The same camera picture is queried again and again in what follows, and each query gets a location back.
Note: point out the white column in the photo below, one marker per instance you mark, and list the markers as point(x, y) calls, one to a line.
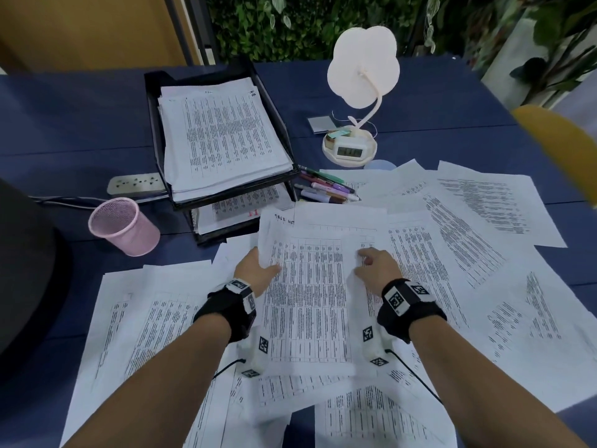
point(501, 69)

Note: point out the white flower-shaped desk lamp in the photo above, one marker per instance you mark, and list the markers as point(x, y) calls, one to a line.
point(364, 65)

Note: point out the black wristband with markers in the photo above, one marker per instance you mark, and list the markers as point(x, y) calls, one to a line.
point(219, 307)
point(410, 317)

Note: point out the pile of printed papers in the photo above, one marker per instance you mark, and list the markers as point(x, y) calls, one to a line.
point(466, 275)

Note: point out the bunch of coloured markers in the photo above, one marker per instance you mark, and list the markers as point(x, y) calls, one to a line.
point(326, 188)

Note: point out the pale blue round pad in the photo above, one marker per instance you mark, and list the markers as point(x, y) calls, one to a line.
point(380, 164)

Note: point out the pink mesh cup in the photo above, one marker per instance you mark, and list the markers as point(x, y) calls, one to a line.
point(126, 233)

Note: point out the printed paper sheet bundle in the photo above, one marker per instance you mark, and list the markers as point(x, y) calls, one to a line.
point(224, 135)
point(308, 298)
point(233, 184)
point(242, 202)

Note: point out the green plant wall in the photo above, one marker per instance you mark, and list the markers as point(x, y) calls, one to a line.
point(303, 23)

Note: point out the large black chair back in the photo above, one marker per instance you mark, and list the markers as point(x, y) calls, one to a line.
point(23, 275)

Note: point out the black right wristband with markers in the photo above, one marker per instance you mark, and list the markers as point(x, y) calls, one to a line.
point(410, 317)

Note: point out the small digital clock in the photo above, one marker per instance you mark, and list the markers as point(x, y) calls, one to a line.
point(350, 151)

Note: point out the small grey square card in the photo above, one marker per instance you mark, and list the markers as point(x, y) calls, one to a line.
point(322, 125)

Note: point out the dark green potted plant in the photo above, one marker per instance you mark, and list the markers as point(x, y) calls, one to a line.
point(529, 69)

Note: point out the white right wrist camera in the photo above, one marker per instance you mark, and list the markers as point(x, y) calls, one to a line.
point(373, 345)

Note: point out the white power strip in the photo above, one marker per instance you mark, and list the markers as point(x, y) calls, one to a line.
point(135, 184)

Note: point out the person's right forearm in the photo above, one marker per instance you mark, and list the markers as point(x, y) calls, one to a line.
point(489, 391)

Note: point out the mint green eraser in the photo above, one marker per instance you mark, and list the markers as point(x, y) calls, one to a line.
point(339, 134)

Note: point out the person's left forearm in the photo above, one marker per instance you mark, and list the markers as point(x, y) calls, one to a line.
point(149, 391)

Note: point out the black left wristband with markers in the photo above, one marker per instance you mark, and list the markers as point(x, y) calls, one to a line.
point(219, 307)

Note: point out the person's right hand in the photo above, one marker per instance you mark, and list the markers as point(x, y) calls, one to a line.
point(380, 272)

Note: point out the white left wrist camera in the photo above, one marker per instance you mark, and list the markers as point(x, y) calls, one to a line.
point(256, 354)

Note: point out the dark metal door frame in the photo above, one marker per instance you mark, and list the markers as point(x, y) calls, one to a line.
point(196, 23)

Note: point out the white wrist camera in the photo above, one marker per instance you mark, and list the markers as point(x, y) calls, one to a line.
point(373, 345)
point(256, 354)

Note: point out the person's left hand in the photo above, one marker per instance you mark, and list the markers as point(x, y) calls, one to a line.
point(254, 275)

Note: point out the black mesh tiered tray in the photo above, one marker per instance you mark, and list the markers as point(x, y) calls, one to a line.
point(154, 125)

